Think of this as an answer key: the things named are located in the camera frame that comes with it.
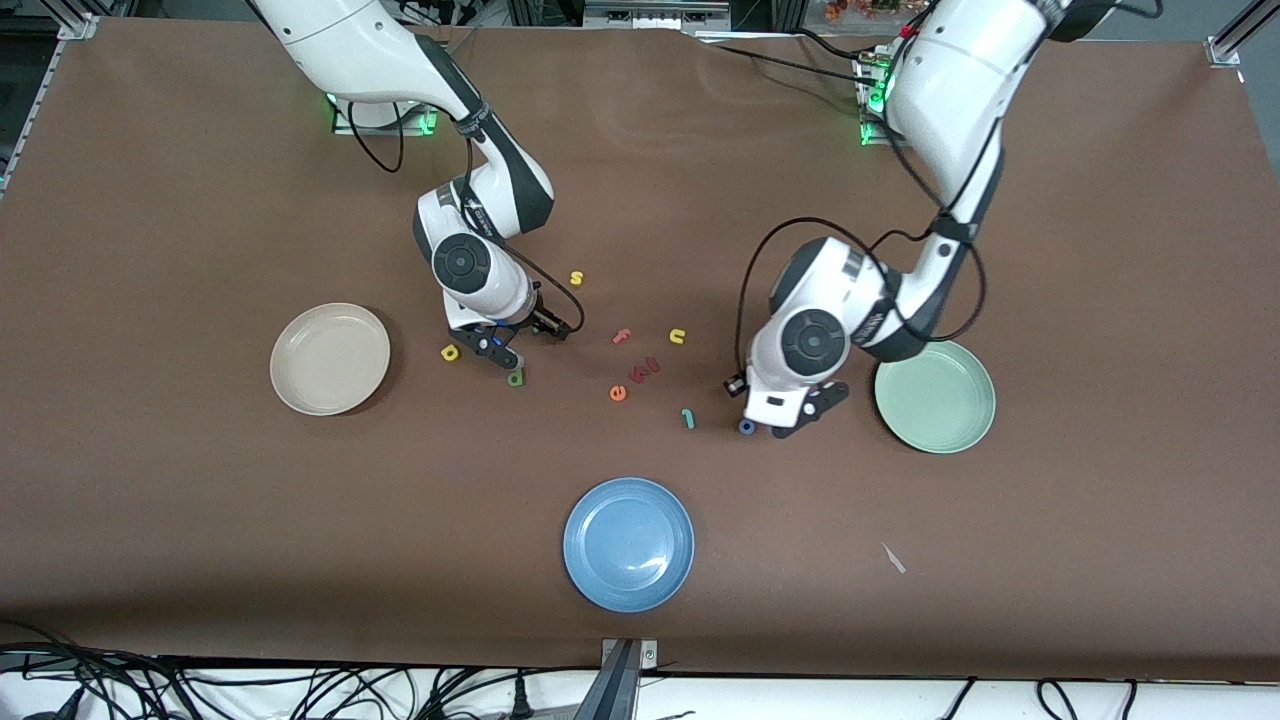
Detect blue plate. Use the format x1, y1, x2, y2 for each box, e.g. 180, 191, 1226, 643
563, 477, 696, 613

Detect pale green plate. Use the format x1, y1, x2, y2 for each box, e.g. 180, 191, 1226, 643
874, 339, 997, 455

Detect black equipment box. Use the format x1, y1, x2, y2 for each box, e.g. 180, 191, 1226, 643
583, 0, 733, 31

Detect brown table cover sheet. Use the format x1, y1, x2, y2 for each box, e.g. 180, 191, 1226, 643
0, 15, 1280, 683

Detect orange artificial flowers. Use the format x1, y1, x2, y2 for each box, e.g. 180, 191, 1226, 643
825, 0, 926, 23

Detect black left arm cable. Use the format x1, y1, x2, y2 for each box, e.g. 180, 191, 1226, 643
735, 216, 988, 379

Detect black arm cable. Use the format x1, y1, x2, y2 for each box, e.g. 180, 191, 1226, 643
735, 216, 988, 379
345, 95, 587, 341

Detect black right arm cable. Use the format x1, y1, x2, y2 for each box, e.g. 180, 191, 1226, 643
345, 95, 587, 341

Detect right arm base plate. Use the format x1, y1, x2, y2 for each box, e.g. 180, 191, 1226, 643
330, 92, 439, 136

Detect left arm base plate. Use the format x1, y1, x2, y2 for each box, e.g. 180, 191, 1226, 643
852, 42, 916, 149

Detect aluminium profile post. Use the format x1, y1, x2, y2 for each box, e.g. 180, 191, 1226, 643
575, 638, 661, 720

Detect black cable on table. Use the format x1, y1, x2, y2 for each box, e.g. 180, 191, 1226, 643
700, 28, 873, 91

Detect aluminium frame rail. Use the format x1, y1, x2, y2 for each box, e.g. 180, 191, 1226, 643
0, 40, 63, 193

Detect black floor cable bundle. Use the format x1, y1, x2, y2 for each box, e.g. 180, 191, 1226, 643
0, 620, 601, 720

